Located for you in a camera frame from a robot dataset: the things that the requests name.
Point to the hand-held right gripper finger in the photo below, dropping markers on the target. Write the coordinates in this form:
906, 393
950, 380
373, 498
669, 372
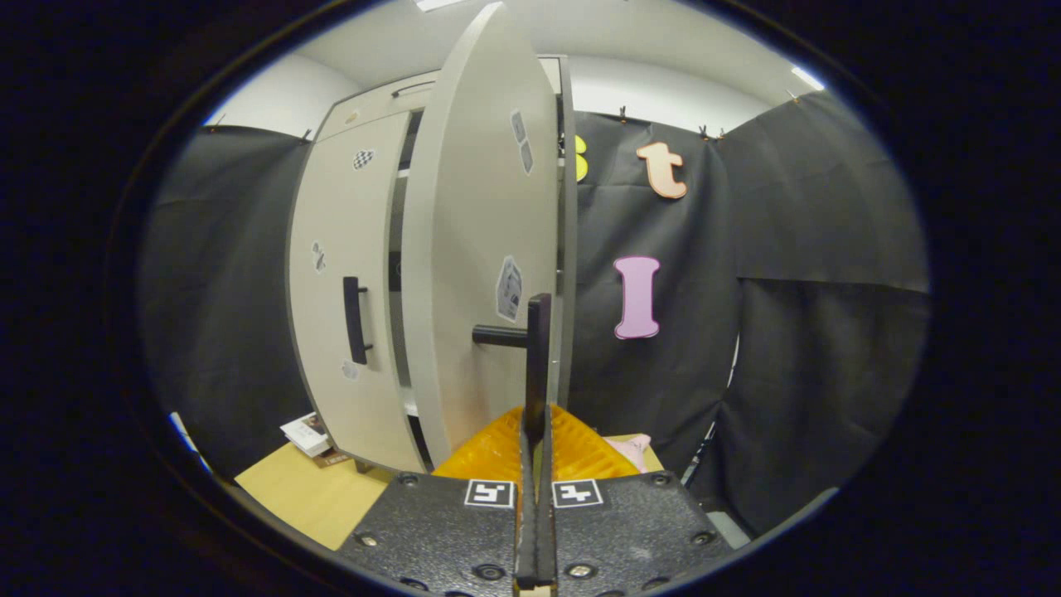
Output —
545, 514
527, 514

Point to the grey double-door shoe cabinet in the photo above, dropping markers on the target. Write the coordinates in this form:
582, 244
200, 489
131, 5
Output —
567, 365

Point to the grey cabinet door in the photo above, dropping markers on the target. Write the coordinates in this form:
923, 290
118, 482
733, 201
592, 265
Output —
464, 249
340, 232

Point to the grey cabinet drawer front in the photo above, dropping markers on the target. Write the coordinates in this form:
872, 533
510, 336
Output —
373, 104

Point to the green pink plush toy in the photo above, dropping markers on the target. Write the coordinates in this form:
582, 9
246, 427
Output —
632, 450

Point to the stack of white books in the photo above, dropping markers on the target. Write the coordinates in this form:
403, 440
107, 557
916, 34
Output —
305, 433

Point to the black backdrop cloth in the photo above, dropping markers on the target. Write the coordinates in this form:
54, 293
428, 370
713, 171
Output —
812, 207

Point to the small ceiling light panel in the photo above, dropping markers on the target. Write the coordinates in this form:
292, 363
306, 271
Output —
806, 79

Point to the long ceiling light panel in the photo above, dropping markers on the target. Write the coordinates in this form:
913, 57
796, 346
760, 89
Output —
438, 4

